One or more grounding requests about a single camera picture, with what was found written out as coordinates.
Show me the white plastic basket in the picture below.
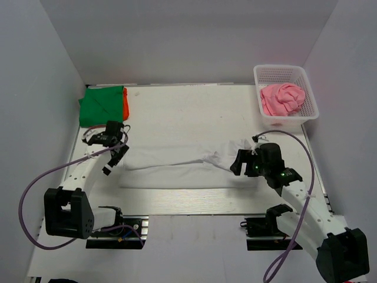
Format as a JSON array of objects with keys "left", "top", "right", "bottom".
[{"left": 253, "top": 64, "right": 319, "bottom": 129}]

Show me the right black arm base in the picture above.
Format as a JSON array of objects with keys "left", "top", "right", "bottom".
[{"left": 240, "top": 216, "right": 290, "bottom": 251}]

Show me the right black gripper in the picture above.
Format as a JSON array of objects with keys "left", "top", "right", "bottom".
[{"left": 230, "top": 149, "right": 270, "bottom": 177}]

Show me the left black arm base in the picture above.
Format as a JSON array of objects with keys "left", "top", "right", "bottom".
[{"left": 85, "top": 216, "right": 148, "bottom": 250}]

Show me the green folded t shirt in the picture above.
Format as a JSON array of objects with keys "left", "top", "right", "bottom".
[{"left": 78, "top": 86, "right": 124, "bottom": 128}]

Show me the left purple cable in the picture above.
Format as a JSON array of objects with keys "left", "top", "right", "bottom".
[{"left": 18, "top": 131, "right": 145, "bottom": 251}]

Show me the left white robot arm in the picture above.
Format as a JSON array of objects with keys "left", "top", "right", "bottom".
[{"left": 44, "top": 121, "right": 129, "bottom": 239}]

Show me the orange folded t shirt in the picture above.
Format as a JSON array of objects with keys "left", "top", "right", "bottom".
[{"left": 123, "top": 87, "right": 130, "bottom": 121}]

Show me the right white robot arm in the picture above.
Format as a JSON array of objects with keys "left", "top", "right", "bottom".
[{"left": 230, "top": 143, "right": 370, "bottom": 282}]

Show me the white t shirt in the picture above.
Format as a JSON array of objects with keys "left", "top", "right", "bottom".
[{"left": 115, "top": 139, "right": 259, "bottom": 189}]

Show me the pink t shirt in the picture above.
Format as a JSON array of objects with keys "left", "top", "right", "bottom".
[{"left": 260, "top": 83, "right": 306, "bottom": 117}]

